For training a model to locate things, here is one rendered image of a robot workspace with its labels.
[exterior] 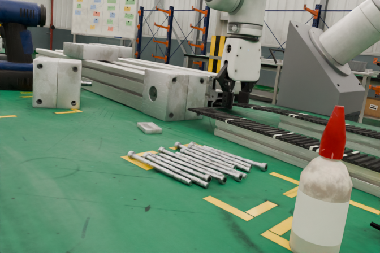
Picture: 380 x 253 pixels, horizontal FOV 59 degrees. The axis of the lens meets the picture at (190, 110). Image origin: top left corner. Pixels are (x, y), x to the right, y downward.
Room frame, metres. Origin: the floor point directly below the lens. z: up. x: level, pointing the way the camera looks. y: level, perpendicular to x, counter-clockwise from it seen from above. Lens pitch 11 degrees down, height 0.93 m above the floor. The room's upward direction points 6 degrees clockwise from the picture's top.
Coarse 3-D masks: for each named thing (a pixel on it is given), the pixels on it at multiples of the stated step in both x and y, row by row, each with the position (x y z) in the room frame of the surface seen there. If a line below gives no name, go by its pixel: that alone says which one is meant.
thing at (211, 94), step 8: (136, 64) 1.11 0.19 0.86; (144, 64) 1.08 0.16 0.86; (152, 64) 1.05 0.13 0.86; (160, 64) 1.14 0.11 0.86; (168, 64) 1.14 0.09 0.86; (200, 72) 0.98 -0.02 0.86; (208, 72) 0.96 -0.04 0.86; (208, 80) 0.84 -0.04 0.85; (216, 80) 0.86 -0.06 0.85; (208, 88) 0.84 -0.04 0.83; (216, 88) 0.92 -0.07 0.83; (208, 96) 0.86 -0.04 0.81; (216, 96) 0.86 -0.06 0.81; (208, 104) 0.86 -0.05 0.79; (216, 104) 0.90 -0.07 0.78
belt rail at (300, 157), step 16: (224, 128) 0.57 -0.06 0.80; (240, 128) 0.54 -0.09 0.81; (240, 144) 0.54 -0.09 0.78; (256, 144) 0.51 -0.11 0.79; (272, 144) 0.49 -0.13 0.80; (288, 144) 0.47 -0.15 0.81; (288, 160) 0.47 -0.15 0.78; (304, 160) 0.45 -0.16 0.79; (352, 176) 0.40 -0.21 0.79; (368, 176) 0.38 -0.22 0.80; (368, 192) 0.38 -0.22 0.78
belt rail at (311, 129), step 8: (288, 120) 0.69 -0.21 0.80; (296, 120) 0.68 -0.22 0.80; (304, 120) 0.67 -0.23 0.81; (288, 128) 0.69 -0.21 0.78; (296, 128) 0.68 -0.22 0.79; (304, 128) 0.67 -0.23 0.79; (312, 128) 0.66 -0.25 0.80; (320, 128) 0.64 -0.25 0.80; (312, 136) 0.65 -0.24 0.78; (320, 136) 0.64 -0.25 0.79; (352, 136) 0.59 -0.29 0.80; (360, 136) 0.58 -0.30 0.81; (352, 144) 0.59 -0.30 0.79; (360, 144) 0.58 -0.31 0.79; (368, 144) 0.57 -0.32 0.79; (376, 144) 0.56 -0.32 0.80; (368, 152) 0.57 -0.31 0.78; (376, 152) 0.56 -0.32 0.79
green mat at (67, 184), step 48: (0, 96) 0.73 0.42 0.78; (96, 96) 0.86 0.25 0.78; (0, 144) 0.42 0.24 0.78; (48, 144) 0.44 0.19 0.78; (96, 144) 0.46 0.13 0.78; (144, 144) 0.49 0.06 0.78; (0, 192) 0.29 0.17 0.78; (48, 192) 0.30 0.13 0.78; (96, 192) 0.31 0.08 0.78; (144, 192) 0.32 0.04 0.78; (192, 192) 0.33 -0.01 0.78; (240, 192) 0.35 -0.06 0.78; (0, 240) 0.22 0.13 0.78; (48, 240) 0.22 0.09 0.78; (96, 240) 0.23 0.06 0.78; (144, 240) 0.24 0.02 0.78; (192, 240) 0.24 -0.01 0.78; (240, 240) 0.25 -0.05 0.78; (288, 240) 0.26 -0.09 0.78
